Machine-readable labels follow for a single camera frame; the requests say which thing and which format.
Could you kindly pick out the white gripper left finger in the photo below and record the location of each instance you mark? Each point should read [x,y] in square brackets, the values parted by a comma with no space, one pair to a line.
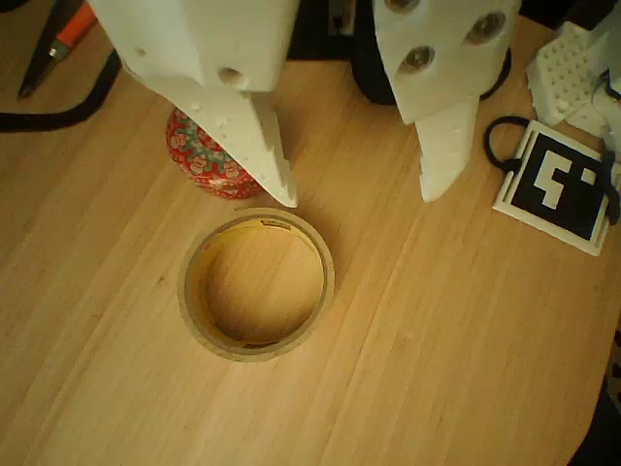
[204,43]

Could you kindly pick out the black white marker tile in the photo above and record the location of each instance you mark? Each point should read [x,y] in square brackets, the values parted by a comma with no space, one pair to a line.
[558,194]

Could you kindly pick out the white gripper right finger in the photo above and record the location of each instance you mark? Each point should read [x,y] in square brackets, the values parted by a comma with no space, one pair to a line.
[436,73]

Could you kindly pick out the red patterned round tin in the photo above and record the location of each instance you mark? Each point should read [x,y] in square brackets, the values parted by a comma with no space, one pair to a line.
[194,155]

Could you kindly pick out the beige tape roll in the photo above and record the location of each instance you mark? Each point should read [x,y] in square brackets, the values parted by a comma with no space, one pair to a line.
[193,310]

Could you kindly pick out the dark chair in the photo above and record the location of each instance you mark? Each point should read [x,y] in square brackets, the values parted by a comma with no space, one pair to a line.
[606,427]

